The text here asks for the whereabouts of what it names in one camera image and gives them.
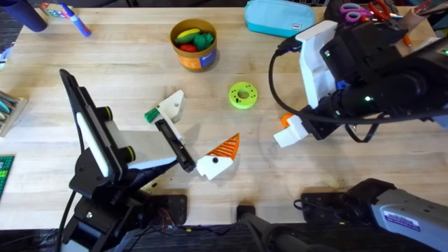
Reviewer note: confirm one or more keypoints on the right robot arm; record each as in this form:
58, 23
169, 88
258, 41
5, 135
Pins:
402, 213

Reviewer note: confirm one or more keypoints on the black left wrist plate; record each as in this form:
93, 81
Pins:
91, 126

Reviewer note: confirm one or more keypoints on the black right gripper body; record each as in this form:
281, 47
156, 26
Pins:
367, 101

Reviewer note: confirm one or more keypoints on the green board with blocks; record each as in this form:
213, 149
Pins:
5, 175

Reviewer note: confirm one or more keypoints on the cardboard box with tools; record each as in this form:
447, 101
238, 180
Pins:
416, 31

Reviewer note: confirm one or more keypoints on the green disc with holes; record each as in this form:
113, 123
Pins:
243, 95

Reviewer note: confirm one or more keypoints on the white orange right gripper finger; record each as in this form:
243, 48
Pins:
286, 119
292, 134

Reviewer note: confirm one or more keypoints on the wooden box with tools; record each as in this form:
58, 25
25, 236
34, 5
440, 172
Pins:
10, 112

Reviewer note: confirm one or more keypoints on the black rail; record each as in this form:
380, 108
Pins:
203, 243

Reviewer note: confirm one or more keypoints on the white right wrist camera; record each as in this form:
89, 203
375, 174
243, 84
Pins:
316, 66

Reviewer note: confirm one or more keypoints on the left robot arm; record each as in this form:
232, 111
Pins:
105, 217

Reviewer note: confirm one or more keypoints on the black stand pole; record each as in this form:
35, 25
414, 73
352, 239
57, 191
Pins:
266, 231

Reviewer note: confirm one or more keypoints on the white orange left gripper finger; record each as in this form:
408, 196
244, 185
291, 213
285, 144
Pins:
215, 166

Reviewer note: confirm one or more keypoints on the toy blocks heap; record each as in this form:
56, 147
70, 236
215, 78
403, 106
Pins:
52, 10

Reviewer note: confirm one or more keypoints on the purple scissors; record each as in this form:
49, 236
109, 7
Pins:
353, 12

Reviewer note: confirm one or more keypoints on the orange tub with toys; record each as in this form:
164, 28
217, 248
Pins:
193, 45

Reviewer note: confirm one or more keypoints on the light blue zip case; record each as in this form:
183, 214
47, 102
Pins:
278, 17

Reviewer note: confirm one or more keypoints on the blue electric screwdriver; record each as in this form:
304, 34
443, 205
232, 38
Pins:
76, 21

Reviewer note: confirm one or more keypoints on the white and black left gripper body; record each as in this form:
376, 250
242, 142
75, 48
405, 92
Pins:
147, 147

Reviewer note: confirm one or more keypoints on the dark blue cylinder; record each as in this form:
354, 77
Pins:
21, 14

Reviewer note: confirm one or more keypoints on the red pliers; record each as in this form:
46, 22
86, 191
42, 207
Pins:
379, 10

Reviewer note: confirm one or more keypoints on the bare white left gripper finger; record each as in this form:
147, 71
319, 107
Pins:
174, 105

